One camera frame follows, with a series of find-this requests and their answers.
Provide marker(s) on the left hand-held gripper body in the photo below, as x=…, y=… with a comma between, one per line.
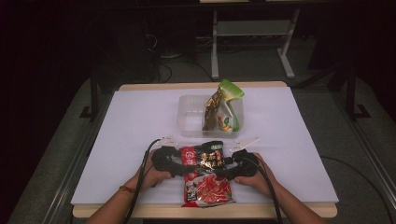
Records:
x=165, y=161

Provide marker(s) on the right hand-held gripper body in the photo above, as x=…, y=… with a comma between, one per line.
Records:
x=247, y=166

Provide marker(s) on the red soup base packet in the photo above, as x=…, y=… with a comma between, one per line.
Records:
x=207, y=189

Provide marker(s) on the clear plastic container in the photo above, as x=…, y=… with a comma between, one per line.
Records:
x=190, y=119

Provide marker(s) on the gold foil packet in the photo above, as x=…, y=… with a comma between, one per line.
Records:
x=211, y=110

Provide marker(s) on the white and green packet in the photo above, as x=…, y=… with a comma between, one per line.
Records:
x=232, y=91

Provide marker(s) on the person's right hand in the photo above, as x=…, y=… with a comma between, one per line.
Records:
x=258, y=183

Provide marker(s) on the person's left hand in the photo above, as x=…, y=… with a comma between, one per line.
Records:
x=152, y=179

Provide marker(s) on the white paper sheet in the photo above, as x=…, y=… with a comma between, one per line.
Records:
x=140, y=118

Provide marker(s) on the black metal stand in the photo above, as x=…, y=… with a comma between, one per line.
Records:
x=94, y=93
x=351, y=93

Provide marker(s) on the aluminium rail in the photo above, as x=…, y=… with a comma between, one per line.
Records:
x=370, y=146
x=71, y=168

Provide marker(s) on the white metal table frame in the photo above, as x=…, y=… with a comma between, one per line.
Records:
x=252, y=28

